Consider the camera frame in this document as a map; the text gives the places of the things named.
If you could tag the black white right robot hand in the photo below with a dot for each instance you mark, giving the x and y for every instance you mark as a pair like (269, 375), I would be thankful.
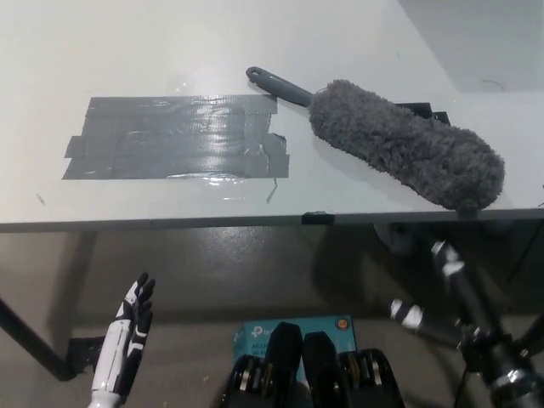
(463, 293)

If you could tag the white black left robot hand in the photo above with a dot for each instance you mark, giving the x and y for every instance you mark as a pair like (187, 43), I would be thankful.
(121, 340)

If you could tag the grey fluffy microfibre duster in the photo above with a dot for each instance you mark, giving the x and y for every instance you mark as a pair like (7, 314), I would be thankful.
(395, 136)

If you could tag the black metal table leg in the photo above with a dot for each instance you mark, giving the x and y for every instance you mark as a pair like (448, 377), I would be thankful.
(34, 340)

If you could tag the teal router cardboard box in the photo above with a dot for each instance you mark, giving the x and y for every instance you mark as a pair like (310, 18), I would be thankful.
(327, 329)

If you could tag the small black tape strip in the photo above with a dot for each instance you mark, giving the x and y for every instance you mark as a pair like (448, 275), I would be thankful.
(317, 217)

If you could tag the grey duct tape patch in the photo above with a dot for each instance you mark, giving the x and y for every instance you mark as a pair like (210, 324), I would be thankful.
(178, 136)

